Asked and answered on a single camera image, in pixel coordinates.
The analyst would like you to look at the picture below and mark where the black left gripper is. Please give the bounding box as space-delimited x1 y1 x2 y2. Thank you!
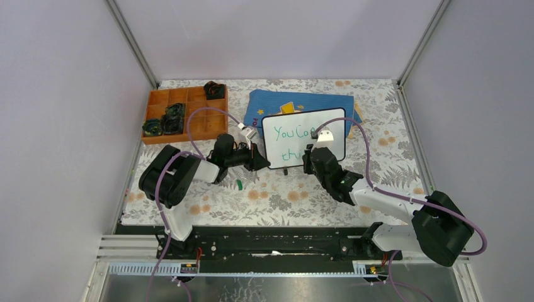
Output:
224 140 270 171

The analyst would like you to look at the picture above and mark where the white board with black frame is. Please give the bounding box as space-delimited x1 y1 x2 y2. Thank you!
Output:
261 108 346 170

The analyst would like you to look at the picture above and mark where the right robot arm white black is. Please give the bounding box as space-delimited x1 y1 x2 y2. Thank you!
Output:
302 146 474 267

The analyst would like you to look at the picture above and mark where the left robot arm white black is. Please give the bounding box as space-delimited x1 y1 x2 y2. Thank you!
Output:
139 133 270 259

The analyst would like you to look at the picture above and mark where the blue cartoon print cloth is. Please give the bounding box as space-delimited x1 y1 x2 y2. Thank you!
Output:
244 89 363 136

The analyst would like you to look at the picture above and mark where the wooden compartment tray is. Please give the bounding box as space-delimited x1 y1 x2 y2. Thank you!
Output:
142 86 229 145

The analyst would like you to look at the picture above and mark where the dark rolled sock with orange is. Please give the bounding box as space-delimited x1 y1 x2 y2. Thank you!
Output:
203 81 226 100

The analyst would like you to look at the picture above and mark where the black rolled sock middle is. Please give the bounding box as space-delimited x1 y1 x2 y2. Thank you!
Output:
161 115 184 135

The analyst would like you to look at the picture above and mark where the dark rolled sock with green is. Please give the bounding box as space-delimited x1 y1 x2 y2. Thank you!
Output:
165 103 185 119

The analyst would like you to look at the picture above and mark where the blue green rolled sock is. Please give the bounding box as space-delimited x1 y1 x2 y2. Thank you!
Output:
142 118 163 137

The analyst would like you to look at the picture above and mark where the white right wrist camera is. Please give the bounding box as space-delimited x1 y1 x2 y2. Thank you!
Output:
312 130 334 150

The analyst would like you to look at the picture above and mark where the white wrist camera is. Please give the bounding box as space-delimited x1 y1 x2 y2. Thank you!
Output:
237 123 258 148
312 130 334 150

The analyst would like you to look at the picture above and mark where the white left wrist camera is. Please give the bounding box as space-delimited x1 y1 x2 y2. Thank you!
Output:
237 123 258 148

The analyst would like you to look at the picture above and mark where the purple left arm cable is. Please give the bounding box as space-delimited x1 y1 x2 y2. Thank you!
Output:
144 107 243 302

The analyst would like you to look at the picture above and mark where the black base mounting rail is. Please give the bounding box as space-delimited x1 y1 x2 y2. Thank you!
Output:
115 224 404 270

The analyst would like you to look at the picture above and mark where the aluminium frame post right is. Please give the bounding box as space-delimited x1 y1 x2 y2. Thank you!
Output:
395 0 452 193

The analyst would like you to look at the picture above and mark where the aluminium frame post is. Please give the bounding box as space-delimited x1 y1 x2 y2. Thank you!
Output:
395 0 452 193
104 0 159 235

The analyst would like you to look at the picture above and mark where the aluminium frame post left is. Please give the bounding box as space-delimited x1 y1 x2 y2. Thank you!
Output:
104 0 159 235

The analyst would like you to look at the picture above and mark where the slotted grey cable duct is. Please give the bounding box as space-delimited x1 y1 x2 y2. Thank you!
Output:
109 260 389 277

